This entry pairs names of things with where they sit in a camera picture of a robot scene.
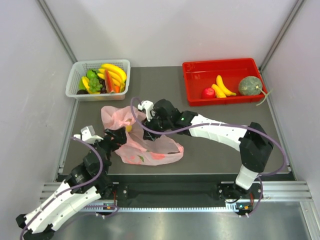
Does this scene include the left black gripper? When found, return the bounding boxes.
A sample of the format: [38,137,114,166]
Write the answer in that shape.
[88,126,127,162]

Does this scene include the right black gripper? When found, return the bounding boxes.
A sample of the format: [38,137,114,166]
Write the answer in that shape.
[141,111,173,142]

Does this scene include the small yellow fruit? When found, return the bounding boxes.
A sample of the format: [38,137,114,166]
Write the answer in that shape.
[125,125,133,133]

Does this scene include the pink plastic bag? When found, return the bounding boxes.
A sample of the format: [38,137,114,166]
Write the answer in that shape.
[101,106,184,166]

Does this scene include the red apple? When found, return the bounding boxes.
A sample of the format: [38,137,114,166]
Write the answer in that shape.
[201,87,216,99]

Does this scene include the yellow corn cob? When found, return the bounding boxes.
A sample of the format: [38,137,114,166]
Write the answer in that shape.
[211,84,227,98]

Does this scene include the single yellow banana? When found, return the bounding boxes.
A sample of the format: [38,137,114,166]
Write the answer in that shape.
[216,75,237,97]

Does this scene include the green cantaloupe melon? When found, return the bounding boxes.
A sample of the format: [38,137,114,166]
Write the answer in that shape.
[238,76,272,106]

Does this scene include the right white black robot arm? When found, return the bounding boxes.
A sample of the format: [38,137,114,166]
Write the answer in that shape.
[138,99,274,202]

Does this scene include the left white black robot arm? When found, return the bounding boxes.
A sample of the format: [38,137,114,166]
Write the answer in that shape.
[16,125,127,240]

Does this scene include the dark purple grapes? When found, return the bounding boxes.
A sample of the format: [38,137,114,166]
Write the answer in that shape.
[98,78,107,94]

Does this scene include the watermelon slice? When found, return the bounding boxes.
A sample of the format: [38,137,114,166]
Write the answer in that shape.
[104,69,116,94]

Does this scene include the green grape bunch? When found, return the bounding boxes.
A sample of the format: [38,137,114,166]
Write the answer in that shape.
[88,78,101,93]

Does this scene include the yellow banana bunch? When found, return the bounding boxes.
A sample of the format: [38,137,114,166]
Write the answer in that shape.
[97,63,127,93]

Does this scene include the red plastic tray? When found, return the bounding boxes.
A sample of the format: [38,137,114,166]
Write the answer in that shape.
[182,58,268,107]

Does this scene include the green apple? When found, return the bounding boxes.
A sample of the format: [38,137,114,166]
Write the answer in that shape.
[86,69,98,79]

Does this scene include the white plastic basket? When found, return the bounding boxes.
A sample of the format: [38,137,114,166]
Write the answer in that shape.
[65,59,131,102]

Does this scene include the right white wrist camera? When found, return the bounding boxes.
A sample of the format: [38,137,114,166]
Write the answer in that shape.
[137,100,155,122]

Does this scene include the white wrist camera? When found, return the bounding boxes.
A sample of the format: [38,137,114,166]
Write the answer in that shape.
[137,100,155,122]
[73,125,103,145]

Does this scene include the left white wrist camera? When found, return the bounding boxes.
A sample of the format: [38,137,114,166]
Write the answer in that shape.
[73,125,103,145]

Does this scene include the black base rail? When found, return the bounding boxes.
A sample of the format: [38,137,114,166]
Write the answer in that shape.
[101,174,250,208]

